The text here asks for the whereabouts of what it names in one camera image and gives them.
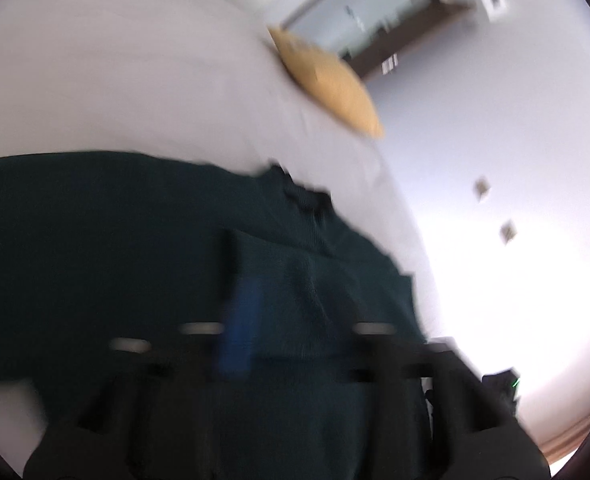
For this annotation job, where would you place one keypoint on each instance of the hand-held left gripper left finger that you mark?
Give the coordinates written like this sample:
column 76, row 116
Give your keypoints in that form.
column 237, row 320

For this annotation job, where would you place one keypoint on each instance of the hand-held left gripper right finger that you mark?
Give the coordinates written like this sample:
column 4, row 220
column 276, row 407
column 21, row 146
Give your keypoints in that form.
column 375, row 356

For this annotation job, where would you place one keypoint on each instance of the dark green garment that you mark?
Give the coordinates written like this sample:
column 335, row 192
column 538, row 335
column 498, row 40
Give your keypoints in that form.
column 100, row 260

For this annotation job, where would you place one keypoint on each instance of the yellow pillow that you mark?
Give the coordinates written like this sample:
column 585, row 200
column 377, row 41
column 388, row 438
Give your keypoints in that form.
column 332, row 85

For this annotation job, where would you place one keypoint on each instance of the white bed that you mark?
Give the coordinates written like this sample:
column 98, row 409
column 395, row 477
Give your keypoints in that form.
column 125, row 60

